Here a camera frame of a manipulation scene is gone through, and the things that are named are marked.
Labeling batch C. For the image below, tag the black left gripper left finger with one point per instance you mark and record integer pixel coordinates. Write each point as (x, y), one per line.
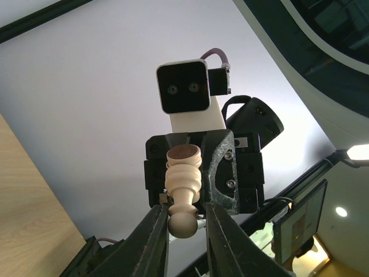
(144, 252)

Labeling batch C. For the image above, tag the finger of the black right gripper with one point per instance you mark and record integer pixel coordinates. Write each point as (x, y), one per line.
(219, 172)

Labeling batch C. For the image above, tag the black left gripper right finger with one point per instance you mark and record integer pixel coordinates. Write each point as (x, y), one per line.
(231, 252)

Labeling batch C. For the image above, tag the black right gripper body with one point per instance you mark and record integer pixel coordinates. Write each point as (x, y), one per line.
(254, 126)

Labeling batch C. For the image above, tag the white chess pawn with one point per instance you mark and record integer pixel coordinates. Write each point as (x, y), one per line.
(183, 182)

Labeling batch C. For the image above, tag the computer monitor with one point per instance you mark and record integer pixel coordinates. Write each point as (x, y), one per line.
(299, 224)

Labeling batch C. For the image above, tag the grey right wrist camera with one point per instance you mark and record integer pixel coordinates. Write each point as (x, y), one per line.
(184, 86)

